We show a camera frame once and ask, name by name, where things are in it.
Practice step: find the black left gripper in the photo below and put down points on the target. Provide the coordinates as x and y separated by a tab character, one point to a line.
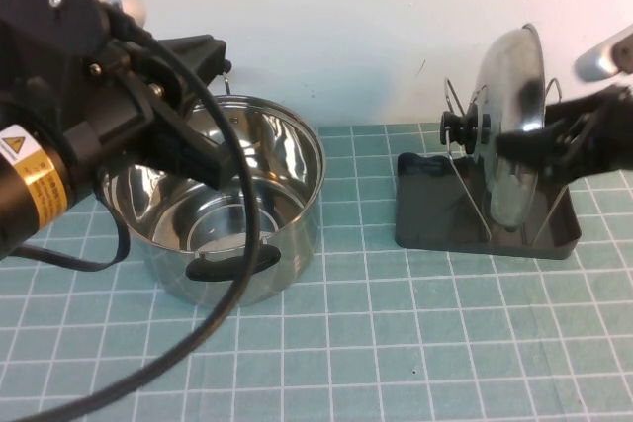
123	110

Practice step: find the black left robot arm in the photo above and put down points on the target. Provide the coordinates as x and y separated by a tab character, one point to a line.
25	204

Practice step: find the black left camera mount bracket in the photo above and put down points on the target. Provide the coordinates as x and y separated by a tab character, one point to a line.
49	36

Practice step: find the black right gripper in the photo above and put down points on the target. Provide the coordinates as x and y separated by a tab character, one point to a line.
608	140

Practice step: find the stainless steel lid black knob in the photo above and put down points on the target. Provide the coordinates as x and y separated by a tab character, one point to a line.
509	76

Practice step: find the green white grid tablecloth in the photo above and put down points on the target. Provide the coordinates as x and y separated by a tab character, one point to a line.
395	343

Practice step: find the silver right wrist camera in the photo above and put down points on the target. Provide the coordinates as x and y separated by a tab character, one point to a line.
598	59

